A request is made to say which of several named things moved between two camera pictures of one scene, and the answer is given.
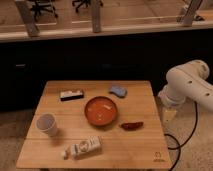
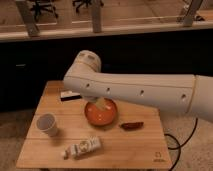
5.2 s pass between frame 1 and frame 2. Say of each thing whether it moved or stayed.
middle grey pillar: stayed
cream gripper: moved
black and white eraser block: stayed
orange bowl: stayed
